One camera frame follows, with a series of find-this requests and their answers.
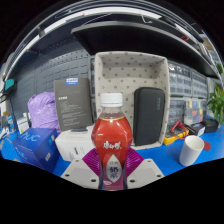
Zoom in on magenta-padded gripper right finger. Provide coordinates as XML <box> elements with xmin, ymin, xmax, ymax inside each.
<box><xmin>123</xmin><ymin>147</ymin><xmax>166</xmax><ymax>190</ymax></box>

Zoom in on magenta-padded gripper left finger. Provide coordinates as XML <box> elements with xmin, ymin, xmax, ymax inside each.
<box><xmin>60</xmin><ymin>147</ymin><xmax>101</xmax><ymax>190</ymax></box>

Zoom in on red drink bottle white cap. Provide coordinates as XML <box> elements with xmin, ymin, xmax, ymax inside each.
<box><xmin>91</xmin><ymin>92</ymin><xmax>134</xmax><ymax>192</ymax></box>

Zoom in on white carton box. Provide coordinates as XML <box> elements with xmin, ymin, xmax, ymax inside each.
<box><xmin>54</xmin><ymin>124</ymin><xmax>98</xmax><ymax>163</ymax></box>

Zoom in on yellow multimeter with leads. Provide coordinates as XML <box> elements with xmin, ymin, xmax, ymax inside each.
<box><xmin>162</xmin><ymin>120</ymin><xmax>190</xmax><ymax>146</ymax></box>

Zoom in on white cup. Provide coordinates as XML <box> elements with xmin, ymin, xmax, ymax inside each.
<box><xmin>178</xmin><ymin>135</ymin><xmax>205</xmax><ymax>167</ymax></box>

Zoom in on blue carton box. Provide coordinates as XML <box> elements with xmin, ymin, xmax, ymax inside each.
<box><xmin>12</xmin><ymin>127</ymin><xmax>60</xmax><ymax>174</ymax></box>

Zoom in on dark grey flat package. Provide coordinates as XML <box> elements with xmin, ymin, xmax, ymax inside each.
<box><xmin>53</xmin><ymin>77</ymin><xmax>94</xmax><ymax>133</ymax></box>

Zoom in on black box white label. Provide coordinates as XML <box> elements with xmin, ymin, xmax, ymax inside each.
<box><xmin>186</xmin><ymin>122</ymin><xmax>207</xmax><ymax>137</ymax></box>

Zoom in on flat round red coaster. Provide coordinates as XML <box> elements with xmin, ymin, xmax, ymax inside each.
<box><xmin>202</xmin><ymin>140</ymin><xmax>213</xmax><ymax>152</ymax></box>

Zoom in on purple plastic bag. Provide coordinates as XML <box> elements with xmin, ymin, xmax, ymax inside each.
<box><xmin>27</xmin><ymin>91</ymin><xmax>61</xmax><ymax>133</ymax></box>

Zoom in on clear compartment box coloured parts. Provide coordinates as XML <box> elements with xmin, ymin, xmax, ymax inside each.
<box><xmin>184</xmin><ymin>99</ymin><xmax>205</xmax><ymax>126</ymax></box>

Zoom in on black soft pouch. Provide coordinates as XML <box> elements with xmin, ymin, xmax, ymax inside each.
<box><xmin>202</xmin><ymin>118</ymin><xmax>220</xmax><ymax>134</ymax></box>

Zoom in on green potted plant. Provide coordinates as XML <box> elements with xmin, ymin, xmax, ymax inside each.
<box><xmin>206</xmin><ymin>83</ymin><xmax>224</xmax><ymax>125</ymax></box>

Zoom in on white pegboard tray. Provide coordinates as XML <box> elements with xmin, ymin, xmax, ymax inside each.
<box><xmin>93</xmin><ymin>50</ymin><xmax>170</xmax><ymax>150</ymax></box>

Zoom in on dark grey overhead shelf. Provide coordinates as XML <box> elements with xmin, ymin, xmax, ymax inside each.
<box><xmin>70</xmin><ymin>20</ymin><xmax>221</xmax><ymax>80</ymax></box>

